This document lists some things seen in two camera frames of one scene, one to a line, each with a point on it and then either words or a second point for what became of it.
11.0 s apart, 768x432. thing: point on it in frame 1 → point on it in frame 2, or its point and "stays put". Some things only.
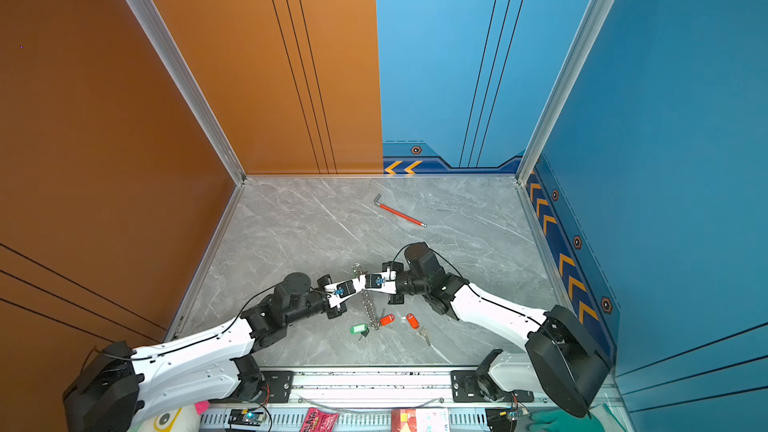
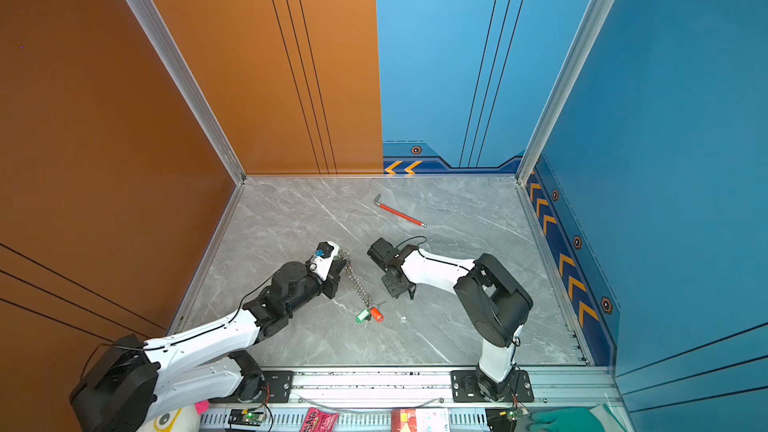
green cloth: (555, 420) stays put
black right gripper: (396, 267) → (391, 290)
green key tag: (359, 329) → (362, 316)
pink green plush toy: (181, 419) stays put
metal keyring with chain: (373, 321) → (344, 255)
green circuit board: (245, 416) stays put
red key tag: (387, 320) → (376, 314)
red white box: (420, 420) stays put
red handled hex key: (396, 213) stays put
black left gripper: (337, 312) → (331, 278)
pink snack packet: (317, 421) stays put
